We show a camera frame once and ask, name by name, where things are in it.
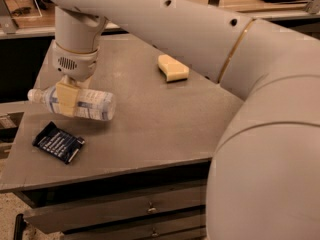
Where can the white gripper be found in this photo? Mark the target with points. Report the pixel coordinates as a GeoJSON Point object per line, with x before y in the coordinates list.
{"type": "Point", "coordinates": [75, 65]}

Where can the clear plastic water bottle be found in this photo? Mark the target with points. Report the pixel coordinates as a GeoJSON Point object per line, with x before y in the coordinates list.
{"type": "Point", "coordinates": [91, 104]}

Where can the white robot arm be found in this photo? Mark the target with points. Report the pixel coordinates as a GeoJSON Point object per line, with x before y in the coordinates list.
{"type": "Point", "coordinates": [264, 179]}

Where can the blue rxbar blueberry wrapper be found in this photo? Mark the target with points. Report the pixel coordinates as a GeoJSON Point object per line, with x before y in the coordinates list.
{"type": "Point", "coordinates": [58, 143]}

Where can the yellow sponge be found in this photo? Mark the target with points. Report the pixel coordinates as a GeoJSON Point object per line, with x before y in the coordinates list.
{"type": "Point", "coordinates": [172, 69]}

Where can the grey drawer cabinet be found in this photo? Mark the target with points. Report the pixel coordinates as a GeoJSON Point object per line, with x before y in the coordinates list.
{"type": "Point", "coordinates": [161, 134]}

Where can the upper grey drawer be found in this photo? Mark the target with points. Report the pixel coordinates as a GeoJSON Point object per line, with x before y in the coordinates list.
{"type": "Point", "coordinates": [117, 207]}

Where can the grey drawer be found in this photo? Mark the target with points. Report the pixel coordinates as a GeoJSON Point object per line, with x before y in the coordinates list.
{"type": "Point", "coordinates": [173, 228]}
{"type": "Point", "coordinates": [117, 207]}

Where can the lower grey drawer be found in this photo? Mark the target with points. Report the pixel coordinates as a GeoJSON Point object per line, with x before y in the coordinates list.
{"type": "Point", "coordinates": [173, 228]}

